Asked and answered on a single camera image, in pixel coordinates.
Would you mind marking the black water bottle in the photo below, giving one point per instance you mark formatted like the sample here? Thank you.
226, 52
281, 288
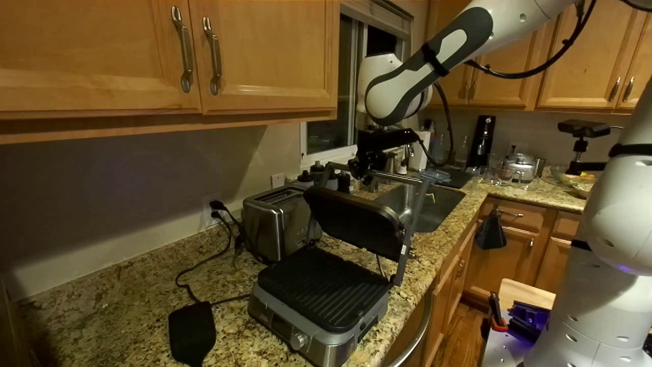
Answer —
346, 184

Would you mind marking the stainless steel toaster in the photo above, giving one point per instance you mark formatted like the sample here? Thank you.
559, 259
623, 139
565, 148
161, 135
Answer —
272, 221

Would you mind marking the wooden base cabinet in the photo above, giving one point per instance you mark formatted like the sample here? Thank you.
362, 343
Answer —
516, 267
450, 286

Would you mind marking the black hanging cloth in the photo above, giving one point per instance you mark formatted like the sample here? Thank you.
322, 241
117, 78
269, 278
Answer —
490, 236

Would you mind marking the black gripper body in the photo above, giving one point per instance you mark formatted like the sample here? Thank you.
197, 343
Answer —
387, 143

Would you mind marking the white framed window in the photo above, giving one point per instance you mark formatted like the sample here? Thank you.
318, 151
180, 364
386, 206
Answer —
329, 102

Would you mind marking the wooden corner wall cabinet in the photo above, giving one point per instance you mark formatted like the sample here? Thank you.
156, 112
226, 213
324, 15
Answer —
584, 75

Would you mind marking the steel kettle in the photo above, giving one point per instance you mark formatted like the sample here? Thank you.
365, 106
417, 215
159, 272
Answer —
522, 166

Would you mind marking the light wooden board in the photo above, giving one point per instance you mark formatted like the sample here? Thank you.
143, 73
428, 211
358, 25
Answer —
530, 293

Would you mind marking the white paper towel roll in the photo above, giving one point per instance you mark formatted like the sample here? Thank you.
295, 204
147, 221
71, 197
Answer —
424, 154

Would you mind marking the black box with purple light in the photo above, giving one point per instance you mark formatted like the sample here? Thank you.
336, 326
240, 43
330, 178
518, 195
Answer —
530, 318

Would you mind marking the stainless steel contact grill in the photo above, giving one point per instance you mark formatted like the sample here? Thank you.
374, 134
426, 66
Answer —
318, 286

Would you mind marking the black power adapter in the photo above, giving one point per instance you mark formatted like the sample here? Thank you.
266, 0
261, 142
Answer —
193, 334

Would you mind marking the stainless steel sink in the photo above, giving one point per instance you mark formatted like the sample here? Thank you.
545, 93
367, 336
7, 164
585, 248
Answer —
444, 204

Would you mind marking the wooden wall cabinet door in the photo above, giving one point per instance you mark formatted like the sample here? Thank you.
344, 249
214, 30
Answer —
88, 54
272, 54

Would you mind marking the white wall outlet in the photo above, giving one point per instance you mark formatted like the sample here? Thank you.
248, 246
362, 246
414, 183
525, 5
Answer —
277, 180
206, 220

